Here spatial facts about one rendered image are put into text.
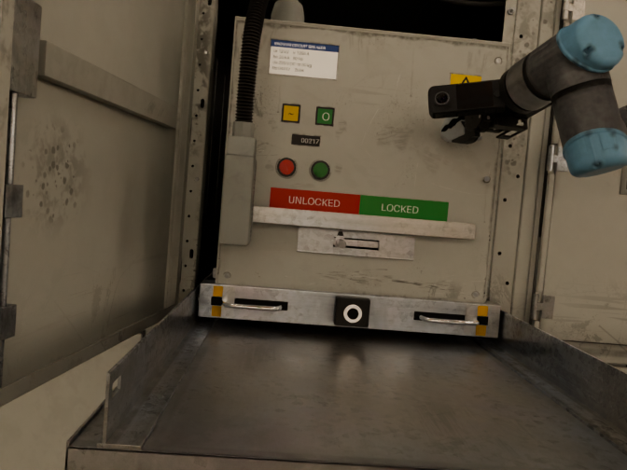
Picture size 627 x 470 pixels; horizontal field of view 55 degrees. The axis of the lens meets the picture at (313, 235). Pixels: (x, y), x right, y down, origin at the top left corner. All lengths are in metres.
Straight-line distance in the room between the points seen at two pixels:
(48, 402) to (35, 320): 0.54
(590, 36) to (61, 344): 0.78
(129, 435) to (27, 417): 0.76
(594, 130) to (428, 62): 0.40
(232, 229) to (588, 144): 0.53
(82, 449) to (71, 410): 0.73
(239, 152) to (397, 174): 0.30
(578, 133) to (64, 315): 0.71
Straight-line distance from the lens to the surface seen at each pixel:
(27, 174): 0.78
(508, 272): 1.31
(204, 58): 1.26
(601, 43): 0.86
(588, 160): 0.84
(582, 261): 1.35
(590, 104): 0.85
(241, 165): 0.97
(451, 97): 0.97
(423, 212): 1.11
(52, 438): 1.37
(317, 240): 1.08
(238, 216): 0.97
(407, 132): 1.11
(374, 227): 1.05
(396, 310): 1.10
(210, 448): 0.61
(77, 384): 1.32
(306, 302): 1.08
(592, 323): 1.38
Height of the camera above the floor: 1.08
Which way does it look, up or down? 3 degrees down
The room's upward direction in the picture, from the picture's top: 5 degrees clockwise
